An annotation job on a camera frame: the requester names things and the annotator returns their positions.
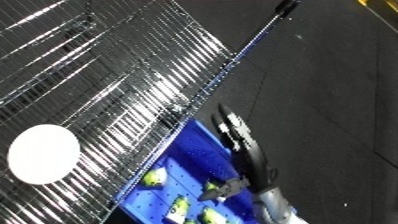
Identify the pale right robot arm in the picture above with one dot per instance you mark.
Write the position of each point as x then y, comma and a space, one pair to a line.
277, 206

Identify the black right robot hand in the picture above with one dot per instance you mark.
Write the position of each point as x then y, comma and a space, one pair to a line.
254, 156

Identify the white paper cup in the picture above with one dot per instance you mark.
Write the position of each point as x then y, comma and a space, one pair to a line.
42, 154

